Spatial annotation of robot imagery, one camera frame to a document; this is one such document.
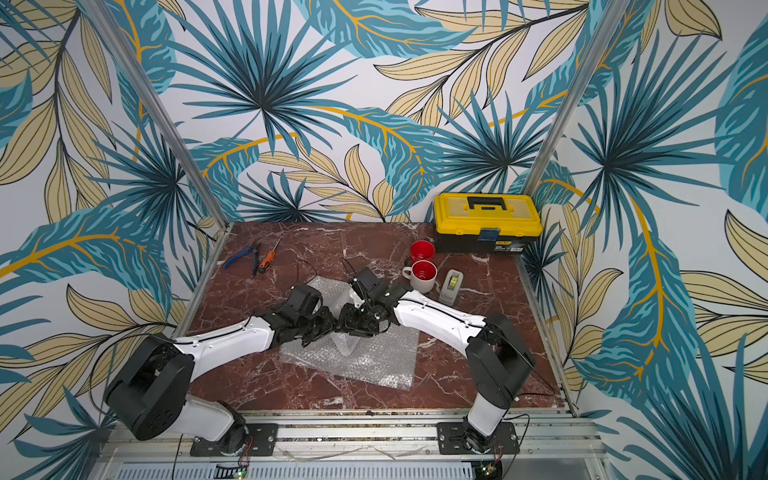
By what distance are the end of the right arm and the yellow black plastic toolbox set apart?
0.43 meters

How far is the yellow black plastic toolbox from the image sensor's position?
1023mm

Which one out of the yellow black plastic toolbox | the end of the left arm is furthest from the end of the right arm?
the yellow black plastic toolbox

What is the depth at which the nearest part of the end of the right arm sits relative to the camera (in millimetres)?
613

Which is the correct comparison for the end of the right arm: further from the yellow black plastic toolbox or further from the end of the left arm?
the yellow black plastic toolbox
